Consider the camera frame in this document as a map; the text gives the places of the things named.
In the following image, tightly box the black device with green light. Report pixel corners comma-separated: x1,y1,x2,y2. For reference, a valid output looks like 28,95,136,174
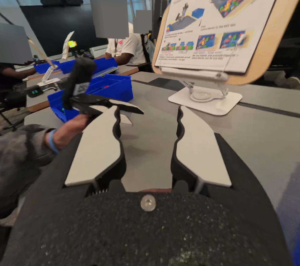
25,85,44,98

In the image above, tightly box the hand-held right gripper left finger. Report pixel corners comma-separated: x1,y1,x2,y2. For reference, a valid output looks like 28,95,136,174
64,106,126,194

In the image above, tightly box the clear plastic pouch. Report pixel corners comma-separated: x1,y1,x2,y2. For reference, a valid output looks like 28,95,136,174
93,67,119,78

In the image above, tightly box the black box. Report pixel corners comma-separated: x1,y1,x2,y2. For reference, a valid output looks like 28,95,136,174
57,77,70,90

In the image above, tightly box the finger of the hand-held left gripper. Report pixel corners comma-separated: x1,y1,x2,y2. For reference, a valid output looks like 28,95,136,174
107,99,144,115
90,105,133,125

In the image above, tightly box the black video bar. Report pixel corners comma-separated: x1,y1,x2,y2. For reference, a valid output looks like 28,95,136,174
40,0,84,6

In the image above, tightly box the person's own dark clothing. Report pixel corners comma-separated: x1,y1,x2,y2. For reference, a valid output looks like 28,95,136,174
0,220,14,259

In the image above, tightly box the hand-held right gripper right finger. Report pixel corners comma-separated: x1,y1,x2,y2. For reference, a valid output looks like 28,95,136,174
171,106,232,195

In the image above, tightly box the wooden board document stand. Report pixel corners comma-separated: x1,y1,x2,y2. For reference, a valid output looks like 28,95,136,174
28,38,60,86

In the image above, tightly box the dark grey desk cable cover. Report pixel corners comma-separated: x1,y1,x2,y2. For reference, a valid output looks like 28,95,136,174
131,77,300,115

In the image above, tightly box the large black wall screen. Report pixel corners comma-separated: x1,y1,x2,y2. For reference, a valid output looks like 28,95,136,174
21,4,109,57

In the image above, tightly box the person's left forearm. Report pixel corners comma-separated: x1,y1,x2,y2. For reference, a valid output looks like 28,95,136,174
0,124,60,220

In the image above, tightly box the white document stand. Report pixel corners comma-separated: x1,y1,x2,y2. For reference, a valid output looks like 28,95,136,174
152,0,300,116

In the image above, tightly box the printed instruction sheet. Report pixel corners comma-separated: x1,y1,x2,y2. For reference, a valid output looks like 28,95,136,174
155,0,290,73

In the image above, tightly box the person's left hand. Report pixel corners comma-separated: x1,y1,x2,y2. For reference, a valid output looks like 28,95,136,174
56,114,91,149

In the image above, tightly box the black monitor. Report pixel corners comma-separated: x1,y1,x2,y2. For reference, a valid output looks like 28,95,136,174
152,0,170,40

